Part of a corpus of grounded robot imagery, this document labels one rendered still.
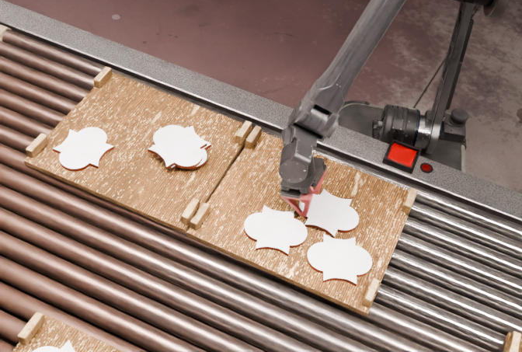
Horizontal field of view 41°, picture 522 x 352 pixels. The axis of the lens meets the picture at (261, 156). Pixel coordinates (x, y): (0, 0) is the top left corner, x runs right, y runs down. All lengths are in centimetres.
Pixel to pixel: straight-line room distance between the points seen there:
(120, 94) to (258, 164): 40
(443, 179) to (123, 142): 76
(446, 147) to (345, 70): 150
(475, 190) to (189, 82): 76
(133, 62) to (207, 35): 160
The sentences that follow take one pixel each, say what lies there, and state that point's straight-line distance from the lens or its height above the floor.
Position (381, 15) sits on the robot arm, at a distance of 130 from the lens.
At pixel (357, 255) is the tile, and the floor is 95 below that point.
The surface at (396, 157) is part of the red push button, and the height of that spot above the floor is 93.
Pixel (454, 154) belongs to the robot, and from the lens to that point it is 277.
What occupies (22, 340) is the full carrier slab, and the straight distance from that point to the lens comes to 136.
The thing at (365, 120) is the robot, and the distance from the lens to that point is 278.
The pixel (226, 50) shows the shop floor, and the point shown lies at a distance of 338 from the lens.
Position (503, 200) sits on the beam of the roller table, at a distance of 174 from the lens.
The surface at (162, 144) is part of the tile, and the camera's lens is 160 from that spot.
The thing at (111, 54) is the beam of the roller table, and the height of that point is 92.
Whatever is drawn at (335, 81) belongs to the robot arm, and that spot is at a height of 127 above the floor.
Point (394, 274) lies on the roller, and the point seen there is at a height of 92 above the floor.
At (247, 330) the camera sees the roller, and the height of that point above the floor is 92.
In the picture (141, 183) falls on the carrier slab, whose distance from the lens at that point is 156.
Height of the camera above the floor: 214
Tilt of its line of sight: 48 degrees down
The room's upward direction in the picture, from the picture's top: 8 degrees clockwise
